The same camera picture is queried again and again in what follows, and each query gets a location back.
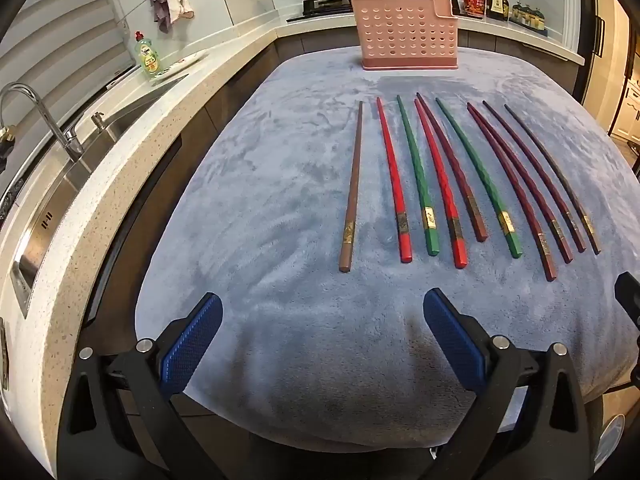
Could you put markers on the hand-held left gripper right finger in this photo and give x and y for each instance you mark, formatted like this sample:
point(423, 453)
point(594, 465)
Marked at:
point(455, 340)

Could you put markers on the cream cabinet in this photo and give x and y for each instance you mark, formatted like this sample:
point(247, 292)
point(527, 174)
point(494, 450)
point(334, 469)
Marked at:
point(629, 110)

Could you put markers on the grey-blue fleece blanket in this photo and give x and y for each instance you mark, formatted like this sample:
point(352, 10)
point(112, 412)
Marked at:
point(280, 210)

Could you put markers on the white speckled kitchen counter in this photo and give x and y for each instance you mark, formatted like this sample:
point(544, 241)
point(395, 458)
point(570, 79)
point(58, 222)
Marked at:
point(215, 67)

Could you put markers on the tall cabinet door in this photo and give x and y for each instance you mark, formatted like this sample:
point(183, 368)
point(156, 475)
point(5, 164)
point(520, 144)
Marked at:
point(600, 60)

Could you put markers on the stainless steel sink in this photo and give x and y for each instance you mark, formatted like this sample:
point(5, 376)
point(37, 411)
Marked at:
point(45, 220)

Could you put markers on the dark maroon chopstick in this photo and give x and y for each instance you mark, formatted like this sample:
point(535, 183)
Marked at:
point(575, 237)

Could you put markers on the purple hanging cloth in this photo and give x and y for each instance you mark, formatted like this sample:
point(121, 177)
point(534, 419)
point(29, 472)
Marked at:
point(159, 10)

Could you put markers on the window blinds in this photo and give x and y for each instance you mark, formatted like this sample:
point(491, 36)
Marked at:
point(60, 25)

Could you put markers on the green chopstick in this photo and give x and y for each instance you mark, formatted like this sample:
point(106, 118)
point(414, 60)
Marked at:
point(512, 245)
point(428, 217)

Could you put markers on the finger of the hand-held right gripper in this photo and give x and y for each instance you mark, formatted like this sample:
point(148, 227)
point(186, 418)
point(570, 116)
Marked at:
point(630, 300)

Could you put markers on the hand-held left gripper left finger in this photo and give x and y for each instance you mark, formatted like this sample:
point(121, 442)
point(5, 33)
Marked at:
point(192, 340)

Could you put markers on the dark brown chopstick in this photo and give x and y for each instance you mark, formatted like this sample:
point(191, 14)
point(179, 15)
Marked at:
point(591, 240)

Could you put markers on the chrome kitchen faucet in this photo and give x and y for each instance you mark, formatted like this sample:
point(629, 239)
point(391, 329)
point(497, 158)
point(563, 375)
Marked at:
point(75, 150)

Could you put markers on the chrome soap dispenser pump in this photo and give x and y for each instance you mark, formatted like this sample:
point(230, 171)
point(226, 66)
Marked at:
point(97, 122)

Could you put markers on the dark red chopstick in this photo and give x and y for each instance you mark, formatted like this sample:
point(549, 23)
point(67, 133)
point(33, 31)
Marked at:
point(479, 227)

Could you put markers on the black gas stove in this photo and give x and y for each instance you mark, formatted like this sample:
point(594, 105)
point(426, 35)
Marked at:
point(325, 7)

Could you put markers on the pink perforated utensil holder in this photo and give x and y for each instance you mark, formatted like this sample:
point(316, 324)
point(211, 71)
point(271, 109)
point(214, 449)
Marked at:
point(400, 35)

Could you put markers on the green dish soap bottle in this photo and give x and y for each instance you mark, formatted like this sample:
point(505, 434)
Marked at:
point(148, 60)

